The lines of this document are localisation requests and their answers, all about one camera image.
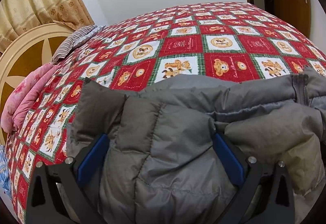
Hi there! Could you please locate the grey puffer jacket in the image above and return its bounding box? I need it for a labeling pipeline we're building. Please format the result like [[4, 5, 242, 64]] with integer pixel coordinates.
[[66, 67, 325, 223]]

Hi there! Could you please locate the blue printed cloth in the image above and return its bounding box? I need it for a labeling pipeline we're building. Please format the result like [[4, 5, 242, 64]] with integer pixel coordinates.
[[0, 145, 12, 199]]

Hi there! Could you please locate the pink folded blanket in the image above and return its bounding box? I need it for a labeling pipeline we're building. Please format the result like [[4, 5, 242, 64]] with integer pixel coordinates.
[[1, 63, 59, 134]]

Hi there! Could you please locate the cream round wooden headboard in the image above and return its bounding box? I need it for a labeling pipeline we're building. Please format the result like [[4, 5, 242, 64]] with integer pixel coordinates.
[[0, 22, 76, 146]]

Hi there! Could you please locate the striped grey pillow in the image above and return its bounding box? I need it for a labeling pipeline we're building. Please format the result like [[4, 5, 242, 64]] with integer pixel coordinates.
[[51, 25, 104, 64]]

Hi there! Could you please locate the red patchwork bear bedspread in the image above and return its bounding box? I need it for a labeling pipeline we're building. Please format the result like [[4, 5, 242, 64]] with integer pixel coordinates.
[[6, 2, 325, 223]]

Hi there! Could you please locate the beige patterned curtain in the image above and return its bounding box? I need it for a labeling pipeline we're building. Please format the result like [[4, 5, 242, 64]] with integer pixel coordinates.
[[1, 0, 94, 53]]

